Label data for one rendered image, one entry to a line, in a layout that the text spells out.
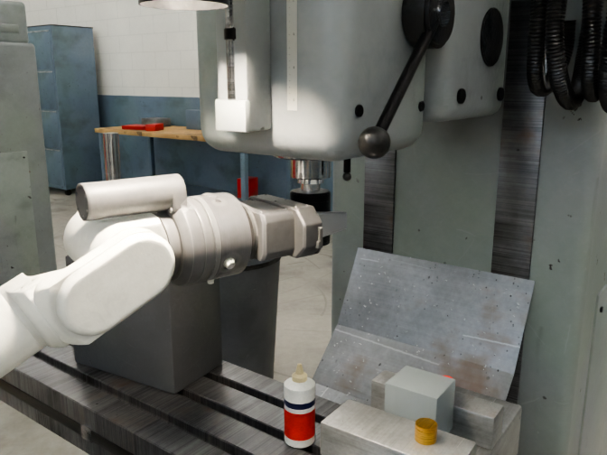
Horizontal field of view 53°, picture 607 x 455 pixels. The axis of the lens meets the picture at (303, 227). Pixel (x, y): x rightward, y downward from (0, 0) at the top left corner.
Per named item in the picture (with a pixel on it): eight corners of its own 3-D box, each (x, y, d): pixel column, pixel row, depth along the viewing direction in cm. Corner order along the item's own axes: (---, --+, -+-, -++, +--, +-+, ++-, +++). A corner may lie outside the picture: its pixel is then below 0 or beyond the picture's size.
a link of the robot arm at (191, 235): (218, 292, 60) (105, 320, 53) (169, 263, 68) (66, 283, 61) (218, 180, 57) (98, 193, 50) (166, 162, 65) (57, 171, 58)
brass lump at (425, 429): (431, 448, 60) (432, 431, 59) (410, 441, 61) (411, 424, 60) (440, 437, 61) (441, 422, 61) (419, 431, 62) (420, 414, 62)
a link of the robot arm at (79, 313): (189, 275, 56) (60, 371, 50) (148, 250, 63) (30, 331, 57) (158, 219, 53) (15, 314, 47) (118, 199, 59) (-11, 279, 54)
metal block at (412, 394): (434, 450, 64) (436, 398, 62) (383, 431, 67) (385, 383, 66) (452, 428, 68) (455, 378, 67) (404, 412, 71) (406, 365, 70)
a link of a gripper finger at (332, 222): (342, 233, 71) (300, 241, 68) (342, 206, 71) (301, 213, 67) (351, 236, 70) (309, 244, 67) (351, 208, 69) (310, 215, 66)
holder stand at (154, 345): (174, 395, 91) (167, 268, 86) (73, 362, 102) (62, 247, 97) (223, 364, 101) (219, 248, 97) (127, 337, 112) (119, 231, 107)
